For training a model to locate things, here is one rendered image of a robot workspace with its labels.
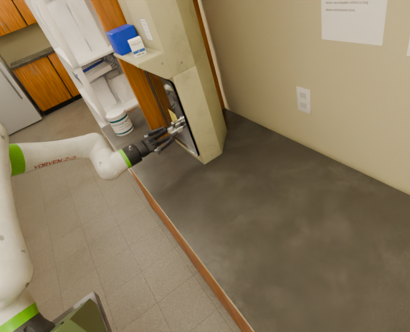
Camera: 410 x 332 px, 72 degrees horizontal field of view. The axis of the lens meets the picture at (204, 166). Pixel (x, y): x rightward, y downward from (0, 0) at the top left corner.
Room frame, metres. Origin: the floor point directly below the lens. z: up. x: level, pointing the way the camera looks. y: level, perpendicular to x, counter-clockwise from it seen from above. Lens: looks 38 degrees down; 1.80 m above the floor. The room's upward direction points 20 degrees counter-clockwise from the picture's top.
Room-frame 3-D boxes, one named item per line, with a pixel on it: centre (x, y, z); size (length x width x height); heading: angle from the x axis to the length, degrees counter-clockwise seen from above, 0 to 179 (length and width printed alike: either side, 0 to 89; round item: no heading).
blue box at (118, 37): (1.34, 0.14, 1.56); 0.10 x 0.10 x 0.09; 20
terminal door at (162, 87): (1.26, 0.06, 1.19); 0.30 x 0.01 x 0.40; 20
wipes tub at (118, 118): (1.78, 0.43, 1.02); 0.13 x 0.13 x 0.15
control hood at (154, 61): (1.25, 0.11, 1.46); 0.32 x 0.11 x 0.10; 20
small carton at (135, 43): (1.20, 0.09, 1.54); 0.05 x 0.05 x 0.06; 6
